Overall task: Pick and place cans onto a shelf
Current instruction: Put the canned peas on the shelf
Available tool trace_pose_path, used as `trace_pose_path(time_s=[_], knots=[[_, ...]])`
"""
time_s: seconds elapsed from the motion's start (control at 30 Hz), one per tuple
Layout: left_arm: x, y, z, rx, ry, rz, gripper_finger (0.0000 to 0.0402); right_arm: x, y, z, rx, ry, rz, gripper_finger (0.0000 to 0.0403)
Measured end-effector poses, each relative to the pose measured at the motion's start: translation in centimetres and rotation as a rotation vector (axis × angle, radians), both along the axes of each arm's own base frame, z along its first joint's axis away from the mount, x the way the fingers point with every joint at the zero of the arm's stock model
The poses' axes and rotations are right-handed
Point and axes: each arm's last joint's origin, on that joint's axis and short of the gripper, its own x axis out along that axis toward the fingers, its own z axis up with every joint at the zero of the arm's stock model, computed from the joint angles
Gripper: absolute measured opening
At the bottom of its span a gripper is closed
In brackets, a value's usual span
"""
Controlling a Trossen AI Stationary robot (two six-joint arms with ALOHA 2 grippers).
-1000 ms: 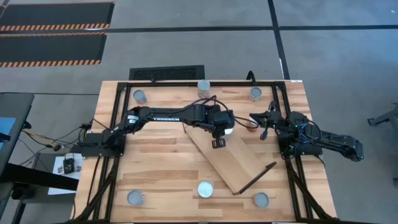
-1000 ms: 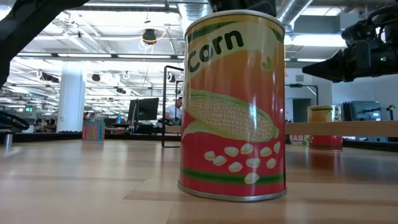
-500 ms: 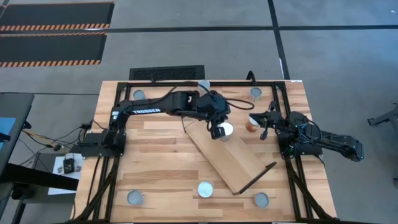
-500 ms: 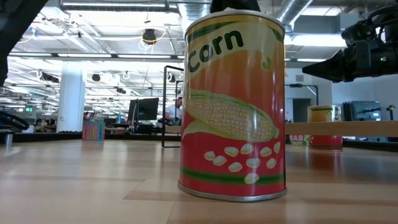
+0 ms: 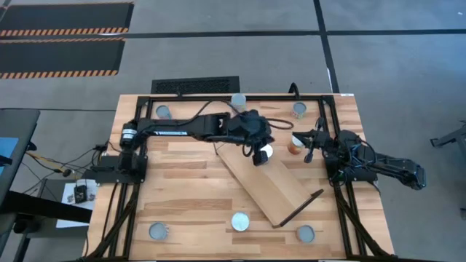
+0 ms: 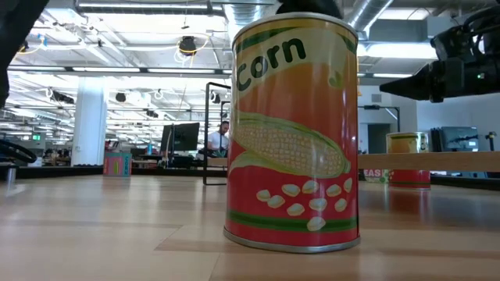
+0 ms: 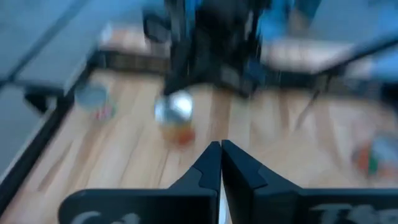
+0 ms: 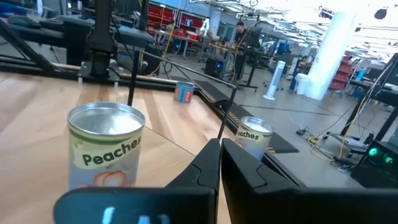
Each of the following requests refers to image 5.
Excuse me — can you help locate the mandarin oranges label tin can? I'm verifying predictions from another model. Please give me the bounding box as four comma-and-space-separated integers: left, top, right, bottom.
290, 101, 309, 120

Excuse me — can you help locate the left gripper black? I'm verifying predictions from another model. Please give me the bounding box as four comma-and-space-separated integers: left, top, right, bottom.
242, 110, 276, 146

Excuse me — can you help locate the grey metal stand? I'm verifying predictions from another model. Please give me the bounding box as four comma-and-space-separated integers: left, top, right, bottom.
430, 119, 466, 149

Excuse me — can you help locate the white paper sheet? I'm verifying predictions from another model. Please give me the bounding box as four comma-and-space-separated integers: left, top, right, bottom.
56, 178, 98, 229

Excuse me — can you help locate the wooden shelf with black frame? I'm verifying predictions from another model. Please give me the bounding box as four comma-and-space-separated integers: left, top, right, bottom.
216, 140, 325, 229

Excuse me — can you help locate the black desk crossbar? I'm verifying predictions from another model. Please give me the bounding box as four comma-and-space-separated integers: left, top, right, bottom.
0, 189, 92, 223

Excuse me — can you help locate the blue screen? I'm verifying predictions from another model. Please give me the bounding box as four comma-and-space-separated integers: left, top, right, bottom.
0, 137, 20, 176

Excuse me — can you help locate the carrot label tin can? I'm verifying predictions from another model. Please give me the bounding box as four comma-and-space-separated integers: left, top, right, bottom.
230, 92, 248, 113

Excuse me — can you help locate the small black device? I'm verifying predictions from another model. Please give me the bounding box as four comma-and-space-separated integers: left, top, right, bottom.
74, 184, 89, 203

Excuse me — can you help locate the black floor tape line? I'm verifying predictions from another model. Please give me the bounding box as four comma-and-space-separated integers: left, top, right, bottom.
125, 28, 466, 39
312, 0, 340, 94

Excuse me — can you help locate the yellow cable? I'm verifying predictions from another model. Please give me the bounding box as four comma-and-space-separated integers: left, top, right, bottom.
25, 151, 79, 175

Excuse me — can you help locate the black desk leg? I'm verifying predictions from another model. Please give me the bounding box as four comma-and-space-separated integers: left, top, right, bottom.
10, 214, 41, 262

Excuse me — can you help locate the black hazard striped floor mat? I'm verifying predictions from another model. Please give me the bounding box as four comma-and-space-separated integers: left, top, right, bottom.
0, 37, 127, 80
0, 1, 135, 38

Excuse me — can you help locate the black looped gripper cable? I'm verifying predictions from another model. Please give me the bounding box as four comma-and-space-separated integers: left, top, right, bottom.
267, 116, 295, 131

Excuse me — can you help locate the red orange label tin can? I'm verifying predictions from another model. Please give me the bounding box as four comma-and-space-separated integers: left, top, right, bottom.
286, 135, 306, 156

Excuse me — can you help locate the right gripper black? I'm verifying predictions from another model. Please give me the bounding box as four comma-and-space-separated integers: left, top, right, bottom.
292, 127, 340, 164

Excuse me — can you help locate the corn label tin can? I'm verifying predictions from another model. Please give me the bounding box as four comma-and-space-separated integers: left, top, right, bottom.
231, 212, 251, 233

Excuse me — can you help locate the black aluminium table frame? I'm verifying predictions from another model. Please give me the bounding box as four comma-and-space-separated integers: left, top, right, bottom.
82, 93, 396, 262

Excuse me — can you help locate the peaches label tin can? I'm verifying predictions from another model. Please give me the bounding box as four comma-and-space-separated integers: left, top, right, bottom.
155, 104, 173, 121

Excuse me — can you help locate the grey lid tin can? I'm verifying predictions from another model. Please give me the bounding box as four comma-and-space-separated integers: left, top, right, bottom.
148, 221, 170, 242
296, 224, 317, 244

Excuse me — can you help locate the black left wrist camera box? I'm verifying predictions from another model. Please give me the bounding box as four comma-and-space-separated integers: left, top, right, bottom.
252, 147, 271, 167

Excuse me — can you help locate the black floor vent grille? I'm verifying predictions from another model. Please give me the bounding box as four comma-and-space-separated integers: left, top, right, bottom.
151, 76, 241, 95

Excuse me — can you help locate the grey desk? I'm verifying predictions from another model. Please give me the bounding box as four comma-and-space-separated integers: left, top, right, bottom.
0, 108, 42, 207

